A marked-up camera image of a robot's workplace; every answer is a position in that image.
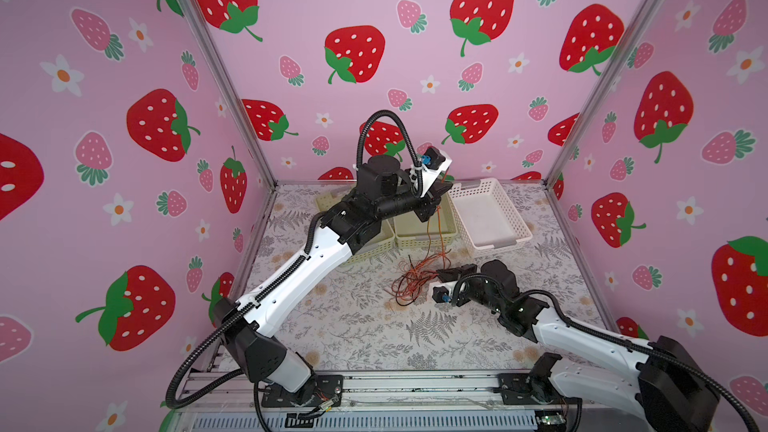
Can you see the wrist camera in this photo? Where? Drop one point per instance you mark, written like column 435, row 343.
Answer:
column 433, row 163
column 444, row 293

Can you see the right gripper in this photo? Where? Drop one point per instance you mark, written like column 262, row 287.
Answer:
column 460, row 273

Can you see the white perforated basket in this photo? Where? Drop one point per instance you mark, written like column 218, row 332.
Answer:
column 488, row 220

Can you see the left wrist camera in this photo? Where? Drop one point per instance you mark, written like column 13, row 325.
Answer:
column 433, row 163

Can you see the left green basket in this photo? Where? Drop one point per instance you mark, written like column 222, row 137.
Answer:
column 367, row 246

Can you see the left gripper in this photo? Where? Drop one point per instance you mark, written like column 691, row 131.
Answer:
column 426, row 200

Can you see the middle green basket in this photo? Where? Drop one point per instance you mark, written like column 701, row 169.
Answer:
column 440, row 229

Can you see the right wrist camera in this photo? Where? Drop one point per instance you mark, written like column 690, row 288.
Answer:
column 444, row 293

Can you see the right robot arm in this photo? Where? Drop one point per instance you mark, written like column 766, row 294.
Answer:
column 657, row 381

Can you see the green basket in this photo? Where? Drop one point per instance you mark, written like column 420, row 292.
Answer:
column 367, row 246
column 440, row 229

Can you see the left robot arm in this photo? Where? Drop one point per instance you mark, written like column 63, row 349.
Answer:
column 247, row 326

